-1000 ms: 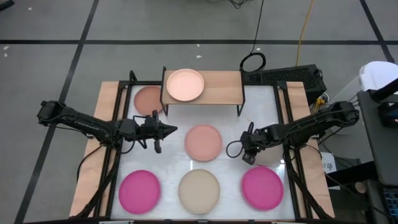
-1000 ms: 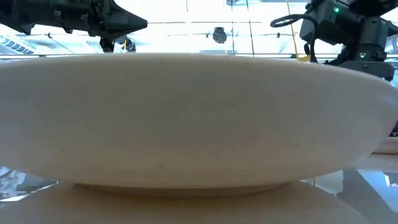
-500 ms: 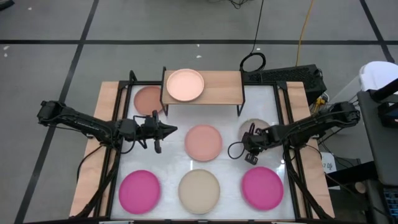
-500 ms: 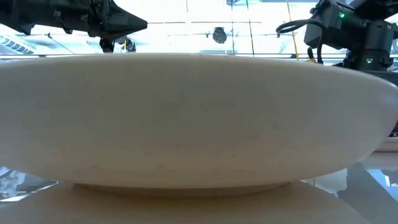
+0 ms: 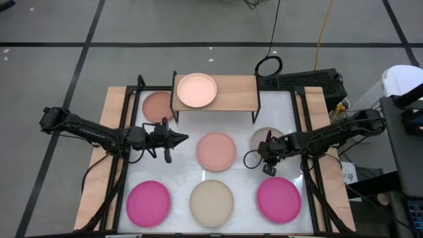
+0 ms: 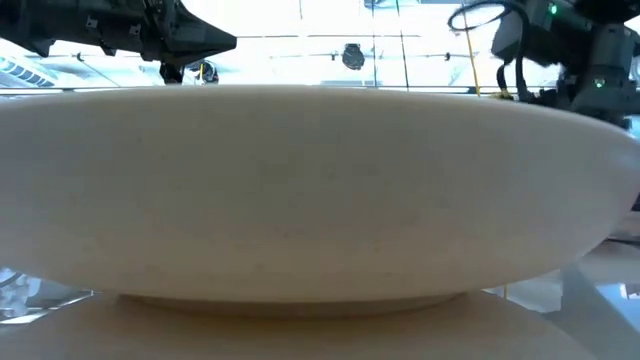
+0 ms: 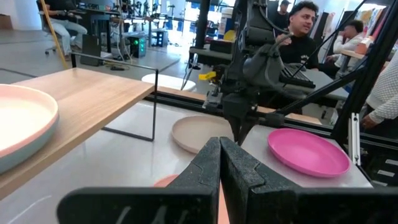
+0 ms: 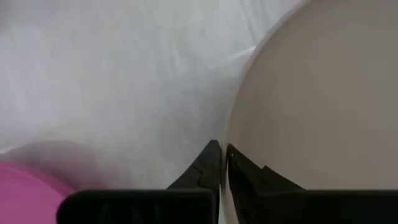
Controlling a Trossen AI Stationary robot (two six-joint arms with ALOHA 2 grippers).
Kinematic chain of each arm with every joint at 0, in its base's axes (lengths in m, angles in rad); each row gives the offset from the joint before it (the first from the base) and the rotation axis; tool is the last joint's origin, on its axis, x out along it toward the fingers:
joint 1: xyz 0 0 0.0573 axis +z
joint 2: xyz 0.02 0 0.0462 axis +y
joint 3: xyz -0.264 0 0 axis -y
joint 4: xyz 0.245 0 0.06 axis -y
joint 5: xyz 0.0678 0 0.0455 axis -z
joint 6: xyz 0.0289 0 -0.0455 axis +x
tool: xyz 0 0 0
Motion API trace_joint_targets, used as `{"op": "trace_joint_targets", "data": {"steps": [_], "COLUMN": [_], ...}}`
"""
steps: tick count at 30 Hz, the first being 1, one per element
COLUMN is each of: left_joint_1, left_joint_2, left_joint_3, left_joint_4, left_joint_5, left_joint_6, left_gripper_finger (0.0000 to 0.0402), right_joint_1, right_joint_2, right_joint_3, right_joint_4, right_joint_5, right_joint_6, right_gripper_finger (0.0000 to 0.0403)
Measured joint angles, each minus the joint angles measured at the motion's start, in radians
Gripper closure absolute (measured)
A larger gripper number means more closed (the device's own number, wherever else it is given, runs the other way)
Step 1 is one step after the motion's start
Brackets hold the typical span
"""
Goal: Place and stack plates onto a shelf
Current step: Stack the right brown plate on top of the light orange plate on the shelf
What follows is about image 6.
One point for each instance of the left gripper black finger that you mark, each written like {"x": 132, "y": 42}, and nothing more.
{"x": 200, "y": 35}
{"x": 171, "y": 74}

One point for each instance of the blue striped vent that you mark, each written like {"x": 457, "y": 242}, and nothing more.
{"x": 25, "y": 72}

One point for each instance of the cream plate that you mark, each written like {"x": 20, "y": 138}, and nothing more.
{"x": 320, "y": 200}

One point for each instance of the thin horizontal metal bar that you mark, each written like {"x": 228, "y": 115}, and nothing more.
{"x": 425, "y": 89}

